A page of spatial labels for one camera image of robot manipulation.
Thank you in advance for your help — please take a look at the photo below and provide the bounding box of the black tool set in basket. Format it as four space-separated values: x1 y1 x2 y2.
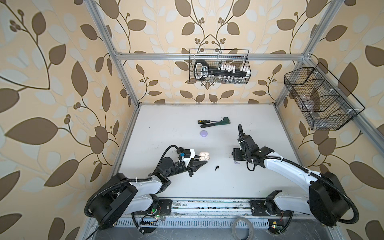
192 60 251 81

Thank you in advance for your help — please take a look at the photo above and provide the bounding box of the black round earbud case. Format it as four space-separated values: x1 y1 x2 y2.
177 147 184 154

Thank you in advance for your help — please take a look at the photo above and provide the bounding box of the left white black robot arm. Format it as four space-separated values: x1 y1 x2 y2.
84 145 210 233

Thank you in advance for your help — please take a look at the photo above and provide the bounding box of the black yellow screwdriver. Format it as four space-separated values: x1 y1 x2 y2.
198 120 219 124

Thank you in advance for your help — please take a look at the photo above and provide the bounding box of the back wire basket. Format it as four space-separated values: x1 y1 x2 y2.
189 48 252 85

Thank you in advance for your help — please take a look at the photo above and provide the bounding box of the side wire basket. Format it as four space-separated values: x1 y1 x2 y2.
284 63 366 131

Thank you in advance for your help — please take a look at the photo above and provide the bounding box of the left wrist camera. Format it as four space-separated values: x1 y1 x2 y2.
179 149 196 166

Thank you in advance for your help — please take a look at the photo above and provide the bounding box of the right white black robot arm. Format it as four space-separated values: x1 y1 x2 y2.
233 125 360 227

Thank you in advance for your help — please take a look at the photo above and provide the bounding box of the white earbud charging case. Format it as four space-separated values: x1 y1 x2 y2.
199 152 210 161

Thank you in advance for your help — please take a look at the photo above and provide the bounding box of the purple round earbud case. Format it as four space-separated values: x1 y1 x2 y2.
200 130 208 138

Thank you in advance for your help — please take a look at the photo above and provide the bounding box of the green handled tool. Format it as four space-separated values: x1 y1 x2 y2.
199 117 231 128

